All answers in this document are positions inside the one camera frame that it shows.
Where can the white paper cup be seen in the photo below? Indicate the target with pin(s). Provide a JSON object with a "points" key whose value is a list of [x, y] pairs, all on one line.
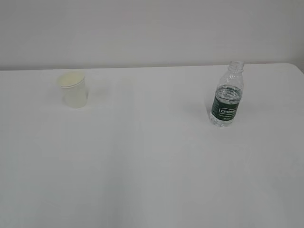
{"points": [[73, 87]]}

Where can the clear water bottle green label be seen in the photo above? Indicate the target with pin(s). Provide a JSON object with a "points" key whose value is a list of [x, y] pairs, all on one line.
{"points": [[228, 95]]}

